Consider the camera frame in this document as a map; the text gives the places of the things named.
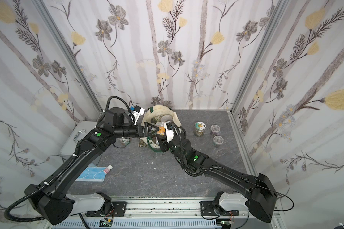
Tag grey metal case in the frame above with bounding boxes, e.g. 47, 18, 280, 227
60, 121, 96, 162

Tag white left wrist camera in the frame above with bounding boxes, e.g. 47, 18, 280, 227
131, 106, 145, 125

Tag blue face mask pack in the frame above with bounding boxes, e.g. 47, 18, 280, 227
76, 167, 106, 182

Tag cream canvas tote bag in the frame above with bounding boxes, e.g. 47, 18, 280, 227
139, 105, 182, 153

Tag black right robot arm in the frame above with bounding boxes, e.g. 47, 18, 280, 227
157, 135, 278, 223

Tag clear jar grey contents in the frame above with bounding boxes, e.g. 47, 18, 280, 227
213, 135, 224, 148

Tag small white pink tube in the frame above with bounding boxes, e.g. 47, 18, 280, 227
103, 165, 113, 174

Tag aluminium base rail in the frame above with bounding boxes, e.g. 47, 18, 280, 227
44, 198, 284, 229

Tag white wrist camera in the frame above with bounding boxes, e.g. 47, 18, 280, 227
163, 121, 177, 143
131, 106, 145, 125

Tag clear purple label seed jar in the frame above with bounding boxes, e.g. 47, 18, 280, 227
210, 125, 221, 136

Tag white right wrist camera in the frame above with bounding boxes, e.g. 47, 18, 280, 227
163, 121, 177, 143

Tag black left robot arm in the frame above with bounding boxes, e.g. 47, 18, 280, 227
4, 102, 158, 225

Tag white cartoon label seed jar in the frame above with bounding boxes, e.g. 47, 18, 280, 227
194, 121, 206, 137

